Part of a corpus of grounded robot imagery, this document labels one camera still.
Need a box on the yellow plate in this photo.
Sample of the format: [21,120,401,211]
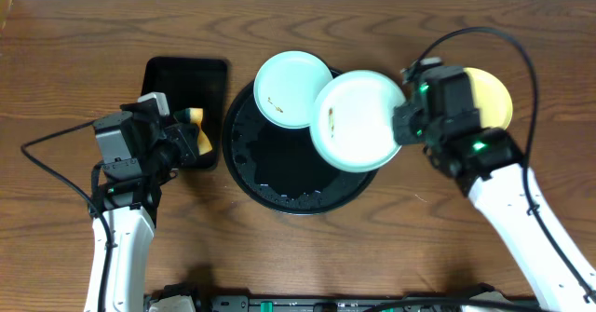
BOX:
[464,67,513,129]

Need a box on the yellow green scrub sponge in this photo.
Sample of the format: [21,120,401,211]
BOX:
[174,107,213,156]

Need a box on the mint green plate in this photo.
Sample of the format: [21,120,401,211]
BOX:
[253,50,332,129]
[310,70,406,172]

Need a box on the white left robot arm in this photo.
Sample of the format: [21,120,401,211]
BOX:
[85,106,211,311]

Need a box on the rectangular black tray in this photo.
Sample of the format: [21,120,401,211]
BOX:
[141,57,228,170]

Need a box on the round black tray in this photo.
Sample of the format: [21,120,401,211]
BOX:
[222,83,376,215]

